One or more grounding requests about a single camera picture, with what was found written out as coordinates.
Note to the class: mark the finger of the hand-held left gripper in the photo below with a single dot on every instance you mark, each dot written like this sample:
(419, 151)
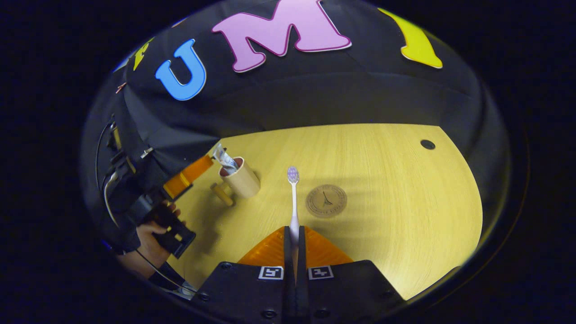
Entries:
(189, 175)

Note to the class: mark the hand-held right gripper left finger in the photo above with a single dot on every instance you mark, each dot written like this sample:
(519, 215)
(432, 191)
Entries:
(252, 292)

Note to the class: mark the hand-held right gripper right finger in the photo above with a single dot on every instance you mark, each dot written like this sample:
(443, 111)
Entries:
(342, 292)

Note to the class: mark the white blue toothpaste tube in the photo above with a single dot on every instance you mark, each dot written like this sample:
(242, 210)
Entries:
(225, 160)

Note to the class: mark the beige cup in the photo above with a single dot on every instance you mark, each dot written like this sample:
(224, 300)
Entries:
(245, 182)

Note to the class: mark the round brown coaster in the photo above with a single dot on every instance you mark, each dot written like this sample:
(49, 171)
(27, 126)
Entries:
(326, 201)

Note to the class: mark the white toothbrush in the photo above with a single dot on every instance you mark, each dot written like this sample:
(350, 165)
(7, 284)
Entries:
(294, 198)

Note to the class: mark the wooden desktop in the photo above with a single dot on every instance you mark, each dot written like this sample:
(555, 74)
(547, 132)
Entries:
(396, 202)

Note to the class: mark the silver metal clip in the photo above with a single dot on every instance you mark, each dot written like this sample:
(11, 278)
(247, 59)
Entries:
(146, 152)

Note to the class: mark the red cloth clip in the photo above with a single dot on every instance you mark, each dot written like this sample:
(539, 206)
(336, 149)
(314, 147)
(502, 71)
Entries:
(120, 87)

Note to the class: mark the black backdrop cloth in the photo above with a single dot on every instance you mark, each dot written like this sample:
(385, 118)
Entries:
(315, 90)

